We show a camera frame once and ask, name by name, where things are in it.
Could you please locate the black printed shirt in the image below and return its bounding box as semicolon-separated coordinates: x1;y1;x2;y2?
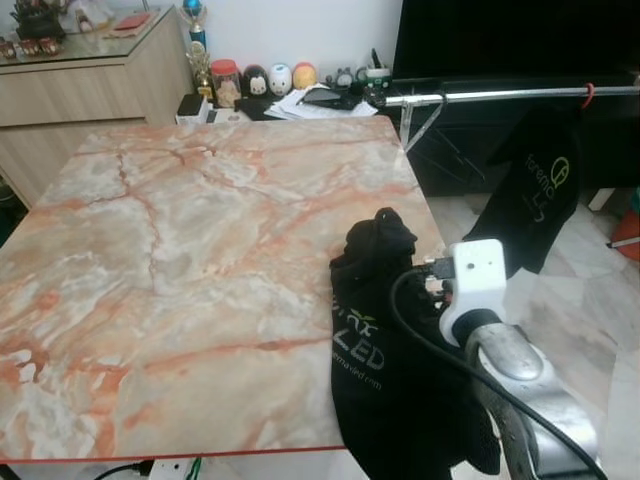
329;207;503;480

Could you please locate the black foremax logo shirt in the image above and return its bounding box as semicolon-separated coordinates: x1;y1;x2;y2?
464;100;585;280

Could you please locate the silver metal clothes rack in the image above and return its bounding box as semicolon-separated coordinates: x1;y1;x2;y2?
383;84;640;153

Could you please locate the white mug with pens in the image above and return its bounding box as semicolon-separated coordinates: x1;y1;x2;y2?
361;47;394;98

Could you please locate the black wallet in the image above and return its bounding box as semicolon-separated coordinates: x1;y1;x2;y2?
300;86;348;109

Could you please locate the small grey toy figure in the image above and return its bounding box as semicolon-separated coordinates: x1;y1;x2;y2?
333;67;360;91

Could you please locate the white paper stack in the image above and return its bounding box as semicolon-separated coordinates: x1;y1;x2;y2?
263;84;379;122

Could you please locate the orange round toy figure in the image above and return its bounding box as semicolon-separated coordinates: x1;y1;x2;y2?
292;61;318;90

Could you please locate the black flat television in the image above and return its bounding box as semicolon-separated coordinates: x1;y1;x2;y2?
392;0;640;84

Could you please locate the white round toy figure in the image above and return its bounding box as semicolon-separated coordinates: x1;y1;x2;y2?
268;63;294;97

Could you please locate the black white toy figure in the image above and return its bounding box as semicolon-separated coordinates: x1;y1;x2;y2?
242;65;270;99

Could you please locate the red lid glass jar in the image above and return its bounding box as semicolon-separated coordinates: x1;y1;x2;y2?
210;59;244;109

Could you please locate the black white box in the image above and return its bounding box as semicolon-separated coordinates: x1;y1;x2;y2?
177;92;208;125

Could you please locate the white power strip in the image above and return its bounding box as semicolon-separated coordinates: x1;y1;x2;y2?
148;457;203;480

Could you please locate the small gold trophy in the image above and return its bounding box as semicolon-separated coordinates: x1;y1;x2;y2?
188;45;214;98

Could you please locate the blue gold trophy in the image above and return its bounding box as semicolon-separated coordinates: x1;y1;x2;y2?
182;0;209;53

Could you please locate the wooden sideboard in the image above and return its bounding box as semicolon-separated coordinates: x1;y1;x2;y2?
0;5;198;208

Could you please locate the red booklet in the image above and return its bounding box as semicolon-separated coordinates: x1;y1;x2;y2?
108;10;153;32

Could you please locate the dark ornament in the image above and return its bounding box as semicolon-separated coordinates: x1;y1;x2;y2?
8;0;68;43

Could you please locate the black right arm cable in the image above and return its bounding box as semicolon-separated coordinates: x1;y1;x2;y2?
388;260;607;480

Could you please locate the black power cable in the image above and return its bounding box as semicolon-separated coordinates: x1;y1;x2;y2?
93;460;153;480

